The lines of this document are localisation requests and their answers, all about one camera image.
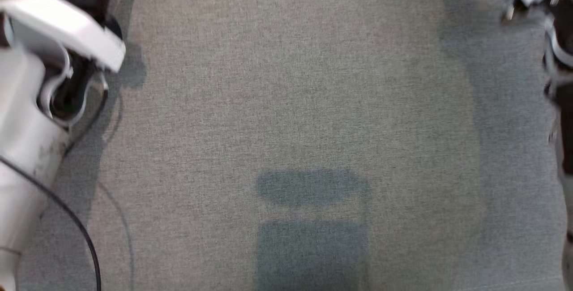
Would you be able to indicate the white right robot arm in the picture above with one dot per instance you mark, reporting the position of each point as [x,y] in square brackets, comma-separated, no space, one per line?
[566,103]

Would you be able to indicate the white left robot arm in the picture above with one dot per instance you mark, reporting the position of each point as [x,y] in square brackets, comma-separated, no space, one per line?
[22,147]

